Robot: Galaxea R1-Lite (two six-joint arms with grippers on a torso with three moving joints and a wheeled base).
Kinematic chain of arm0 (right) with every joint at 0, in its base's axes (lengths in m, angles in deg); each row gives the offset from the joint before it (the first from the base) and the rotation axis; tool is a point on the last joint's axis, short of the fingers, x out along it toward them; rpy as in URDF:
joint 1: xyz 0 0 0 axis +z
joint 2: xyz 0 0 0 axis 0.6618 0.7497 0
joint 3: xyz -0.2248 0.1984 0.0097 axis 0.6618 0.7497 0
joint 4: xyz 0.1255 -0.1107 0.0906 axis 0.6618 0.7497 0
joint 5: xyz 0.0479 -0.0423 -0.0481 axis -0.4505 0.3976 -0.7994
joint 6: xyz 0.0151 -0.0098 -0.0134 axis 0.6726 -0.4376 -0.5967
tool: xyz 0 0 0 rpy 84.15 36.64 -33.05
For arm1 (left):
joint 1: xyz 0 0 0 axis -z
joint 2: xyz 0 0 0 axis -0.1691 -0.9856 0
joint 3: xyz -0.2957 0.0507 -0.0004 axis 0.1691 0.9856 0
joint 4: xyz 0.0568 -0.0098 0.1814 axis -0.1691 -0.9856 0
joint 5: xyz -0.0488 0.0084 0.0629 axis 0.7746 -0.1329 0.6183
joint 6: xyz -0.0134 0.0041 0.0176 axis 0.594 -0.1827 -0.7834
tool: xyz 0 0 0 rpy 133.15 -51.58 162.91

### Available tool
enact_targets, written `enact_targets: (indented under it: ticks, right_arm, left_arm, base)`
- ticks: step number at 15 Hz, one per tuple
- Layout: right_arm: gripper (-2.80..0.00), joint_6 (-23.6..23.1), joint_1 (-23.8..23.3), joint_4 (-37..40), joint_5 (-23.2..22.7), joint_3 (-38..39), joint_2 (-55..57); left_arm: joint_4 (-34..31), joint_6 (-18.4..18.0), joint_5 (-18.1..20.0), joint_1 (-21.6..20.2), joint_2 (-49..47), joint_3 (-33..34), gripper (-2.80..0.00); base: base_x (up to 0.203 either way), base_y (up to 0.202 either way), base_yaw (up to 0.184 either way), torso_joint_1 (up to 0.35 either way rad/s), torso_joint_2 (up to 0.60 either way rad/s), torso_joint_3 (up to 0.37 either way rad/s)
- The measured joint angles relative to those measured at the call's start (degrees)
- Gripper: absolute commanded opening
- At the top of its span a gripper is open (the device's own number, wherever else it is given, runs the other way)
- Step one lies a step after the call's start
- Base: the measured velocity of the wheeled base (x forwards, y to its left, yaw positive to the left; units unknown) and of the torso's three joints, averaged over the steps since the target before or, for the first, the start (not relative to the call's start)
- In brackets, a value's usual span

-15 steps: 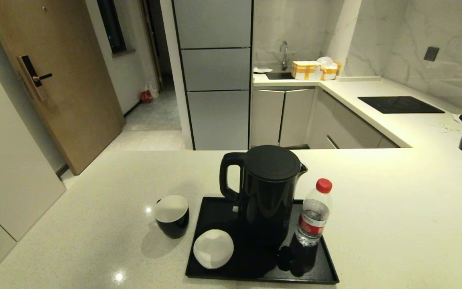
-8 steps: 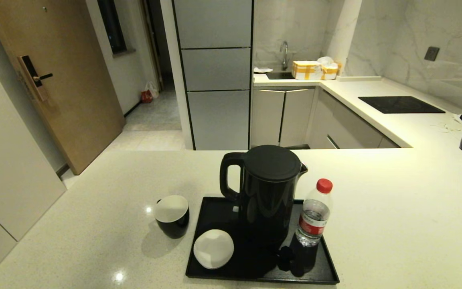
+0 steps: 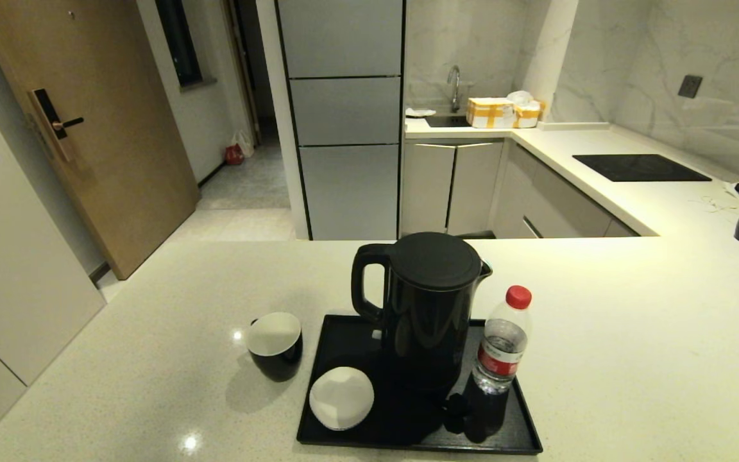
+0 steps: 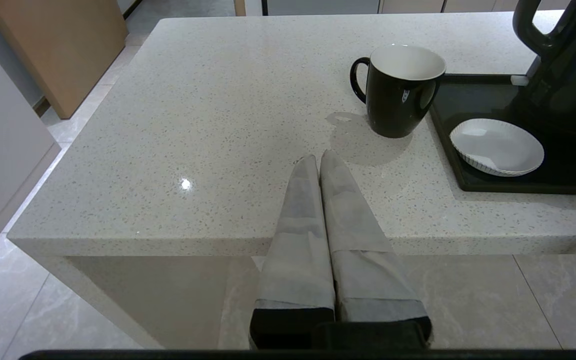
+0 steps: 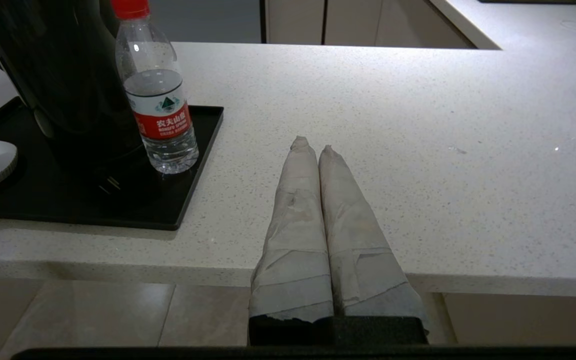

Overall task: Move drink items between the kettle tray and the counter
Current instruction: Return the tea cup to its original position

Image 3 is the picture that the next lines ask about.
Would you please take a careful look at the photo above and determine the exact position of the clear plastic water bottle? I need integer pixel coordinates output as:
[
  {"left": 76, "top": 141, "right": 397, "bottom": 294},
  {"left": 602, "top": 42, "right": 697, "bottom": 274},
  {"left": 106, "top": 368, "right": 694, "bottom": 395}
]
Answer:
[{"left": 471, "top": 285, "right": 533, "bottom": 395}]

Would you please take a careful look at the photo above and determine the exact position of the black electric kettle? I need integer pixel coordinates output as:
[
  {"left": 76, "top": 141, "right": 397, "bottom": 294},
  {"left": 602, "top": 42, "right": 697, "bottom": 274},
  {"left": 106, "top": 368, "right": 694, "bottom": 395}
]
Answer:
[{"left": 351, "top": 232, "right": 493, "bottom": 395}]

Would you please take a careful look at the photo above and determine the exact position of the beige cabinet door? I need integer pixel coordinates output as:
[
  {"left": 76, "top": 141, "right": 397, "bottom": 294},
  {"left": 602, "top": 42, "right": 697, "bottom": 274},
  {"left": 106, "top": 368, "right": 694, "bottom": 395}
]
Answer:
[
  {"left": 448, "top": 141, "right": 505, "bottom": 233},
  {"left": 402, "top": 142, "right": 457, "bottom": 235}
]

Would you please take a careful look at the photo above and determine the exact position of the tall grey fridge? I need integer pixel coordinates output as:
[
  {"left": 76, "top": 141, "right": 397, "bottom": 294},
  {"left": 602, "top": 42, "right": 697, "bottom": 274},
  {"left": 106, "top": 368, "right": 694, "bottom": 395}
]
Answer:
[{"left": 275, "top": 0, "right": 407, "bottom": 241}]

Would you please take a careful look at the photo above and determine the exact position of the red and white bag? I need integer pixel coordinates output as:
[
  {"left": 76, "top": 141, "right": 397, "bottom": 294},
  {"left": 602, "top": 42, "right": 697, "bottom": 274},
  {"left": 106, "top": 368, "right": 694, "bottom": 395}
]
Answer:
[{"left": 225, "top": 130, "right": 255, "bottom": 166}]

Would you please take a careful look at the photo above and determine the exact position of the cardboard box yellow tape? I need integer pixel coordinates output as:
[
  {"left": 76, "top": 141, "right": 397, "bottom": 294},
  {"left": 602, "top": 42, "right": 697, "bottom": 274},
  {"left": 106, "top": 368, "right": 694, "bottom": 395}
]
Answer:
[{"left": 466, "top": 96, "right": 515, "bottom": 128}]

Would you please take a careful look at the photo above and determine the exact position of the white saucer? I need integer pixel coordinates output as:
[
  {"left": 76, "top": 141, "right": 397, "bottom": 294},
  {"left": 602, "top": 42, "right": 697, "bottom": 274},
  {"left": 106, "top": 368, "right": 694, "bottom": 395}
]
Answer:
[{"left": 309, "top": 366, "right": 375, "bottom": 431}]

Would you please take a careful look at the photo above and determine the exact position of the chrome faucet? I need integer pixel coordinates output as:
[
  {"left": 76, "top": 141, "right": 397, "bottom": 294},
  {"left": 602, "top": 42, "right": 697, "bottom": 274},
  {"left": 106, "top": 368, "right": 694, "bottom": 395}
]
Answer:
[{"left": 447, "top": 64, "right": 463, "bottom": 113}]

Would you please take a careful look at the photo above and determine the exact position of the beige drawer cabinet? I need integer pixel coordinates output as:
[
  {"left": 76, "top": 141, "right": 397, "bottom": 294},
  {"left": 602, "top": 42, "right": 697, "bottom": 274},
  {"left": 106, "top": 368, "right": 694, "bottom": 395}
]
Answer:
[{"left": 491, "top": 142, "right": 640, "bottom": 239}]

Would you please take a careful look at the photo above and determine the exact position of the black rectangular tray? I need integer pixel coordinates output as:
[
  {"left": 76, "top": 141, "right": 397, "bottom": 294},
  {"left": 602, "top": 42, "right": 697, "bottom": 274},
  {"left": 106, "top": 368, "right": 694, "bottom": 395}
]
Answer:
[{"left": 296, "top": 314, "right": 544, "bottom": 456}]

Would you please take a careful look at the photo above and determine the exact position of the small box yellow tape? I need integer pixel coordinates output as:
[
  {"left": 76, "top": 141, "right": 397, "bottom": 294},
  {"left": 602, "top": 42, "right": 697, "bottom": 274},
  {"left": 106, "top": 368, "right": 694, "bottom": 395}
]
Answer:
[{"left": 512, "top": 99, "right": 547, "bottom": 128}]

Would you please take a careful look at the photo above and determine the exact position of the dark window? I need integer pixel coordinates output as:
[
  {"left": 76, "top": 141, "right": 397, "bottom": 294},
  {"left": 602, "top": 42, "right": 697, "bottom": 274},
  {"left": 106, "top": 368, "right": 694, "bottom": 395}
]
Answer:
[{"left": 155, "top": 0, "right": 203, "bottom": 87}]

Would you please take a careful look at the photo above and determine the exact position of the black induction cooktop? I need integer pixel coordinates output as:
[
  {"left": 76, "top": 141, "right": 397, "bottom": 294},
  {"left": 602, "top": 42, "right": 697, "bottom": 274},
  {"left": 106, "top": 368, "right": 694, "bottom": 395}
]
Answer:
[{"left": 572, "top": 153, "right": 713, "bottom": 182}]

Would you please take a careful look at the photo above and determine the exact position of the brown wooden door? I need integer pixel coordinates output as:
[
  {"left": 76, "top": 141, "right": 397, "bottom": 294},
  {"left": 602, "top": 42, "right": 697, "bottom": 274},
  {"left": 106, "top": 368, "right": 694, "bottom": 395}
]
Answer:
[{"left": 0, "top": 0, "right": 201, "bottom": 280}]

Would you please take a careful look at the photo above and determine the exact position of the white side cabinet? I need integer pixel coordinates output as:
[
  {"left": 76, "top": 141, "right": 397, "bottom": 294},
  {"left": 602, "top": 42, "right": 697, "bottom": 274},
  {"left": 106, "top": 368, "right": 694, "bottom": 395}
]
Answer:
[{"left": 0, "top": 114, "right": 106, "bottom": 443}]

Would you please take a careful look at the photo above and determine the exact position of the black door lock handle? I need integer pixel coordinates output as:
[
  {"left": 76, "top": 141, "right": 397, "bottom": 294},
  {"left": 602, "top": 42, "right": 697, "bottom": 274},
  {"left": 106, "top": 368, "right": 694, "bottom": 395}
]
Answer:
[{"left": 28, "top": 88, "right": 85, "bottom": 162}]

